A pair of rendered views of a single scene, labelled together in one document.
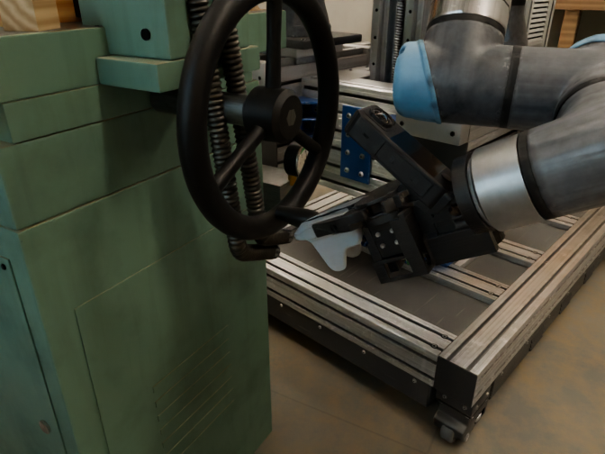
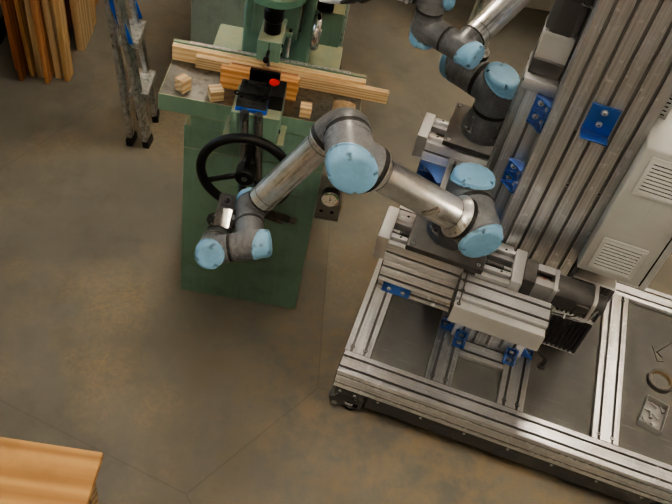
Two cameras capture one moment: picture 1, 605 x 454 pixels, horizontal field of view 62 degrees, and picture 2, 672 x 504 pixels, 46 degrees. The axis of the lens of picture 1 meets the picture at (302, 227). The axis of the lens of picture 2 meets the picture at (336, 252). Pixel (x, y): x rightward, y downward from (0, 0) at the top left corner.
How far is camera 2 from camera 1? 2.10 m
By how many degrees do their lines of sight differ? 47
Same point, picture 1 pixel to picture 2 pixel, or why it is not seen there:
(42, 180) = (196, 138)
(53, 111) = (206, 122)
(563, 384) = (424, 466)
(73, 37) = (221, 107)
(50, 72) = (209, 113)
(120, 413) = (201, 221)
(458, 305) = (411, 359)
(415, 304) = (398, 334)
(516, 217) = not seen: hidden behind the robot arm
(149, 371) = not seen: hidden behind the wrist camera
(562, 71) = (238, 228)
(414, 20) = not seen: hidden behind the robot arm
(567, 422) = (386, 466)
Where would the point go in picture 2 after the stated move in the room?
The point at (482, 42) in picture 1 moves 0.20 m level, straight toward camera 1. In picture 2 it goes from (246, 205) to (168, 203)
